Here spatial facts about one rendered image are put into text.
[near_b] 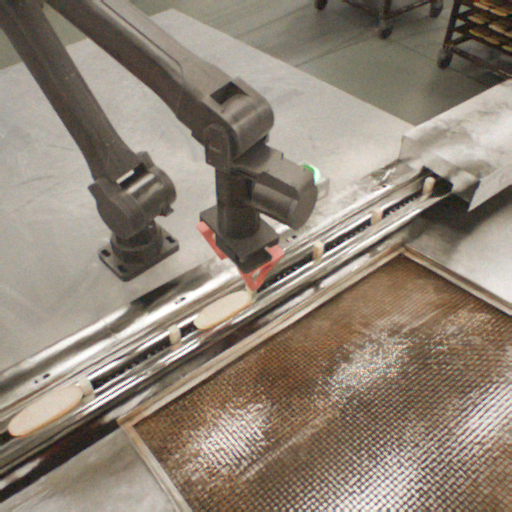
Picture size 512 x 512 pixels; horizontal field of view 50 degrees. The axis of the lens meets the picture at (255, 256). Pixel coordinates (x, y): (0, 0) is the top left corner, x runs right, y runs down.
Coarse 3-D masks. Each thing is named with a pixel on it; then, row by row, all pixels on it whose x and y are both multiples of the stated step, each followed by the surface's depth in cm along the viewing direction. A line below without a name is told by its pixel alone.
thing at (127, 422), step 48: (336, 288) 81; (384, 288) 81; (432, 288) 80; (480, 288) 77; (432, 336) 72; (192, 384) 70; (240, 384) 70; (288, 384) 69; (384, 384) 67; (144, 432) 65; (432, 432) 62; (480, 432) 61; (192, 480) 60
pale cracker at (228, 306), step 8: (224, 296) 84; (232, 296) 84; (240, 296) 84; (248, 296) 85; (216, 304) 83; (224, 304) 83; (232, 304) 83; (240, 304) 83; (208, 312) 82; (216, 312) 82; (224, 312) 82; (232, 312) 82; (200, 320) 81; (208, 320) 81; (216, 320) 81; (224, 320) 82
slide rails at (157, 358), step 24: (408, 192) 103; (432, 192) 103; (360, 216) 98; (312, 240) 94; (360, 240) 94; (288, 264) 90; (312, 264) 90; (240, 288) 87; (192, 312) 83; (240, 312) 83; (144, 336) 80; (168, 336) 81; (192, 336) 80; (120, 360) 77; (72, 384) 75; (120, 384) 75; (72, 408) 72; (0, 432) 70; (0, 456) 68
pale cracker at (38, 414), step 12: (48, 396) 72; (60, 396) 72; (72, 396) 73; (24, 408) 71; (36, 408) 71; (48, 408) 71; (60, 408) 71; (12, 420) 71; (24, 420) 70; (36, 420) 70; (48, 420) 71; (12, 432) 69; (24, 432) 69
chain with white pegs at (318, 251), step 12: (432, 180) 102; (444, 180) 107; (420, 192) 104; (372, 216) 97; (384, 216) 100; (360, 228) 97; (324, 252) 93; (300, 264) 91; (276, 276) 89; (264, 288) 88; (180, 336) 80; (156, 348) 80; (120, 372) 78; (84, 384) 72; (96, 384) 76; (84, 396) 75; (0, 444) 70
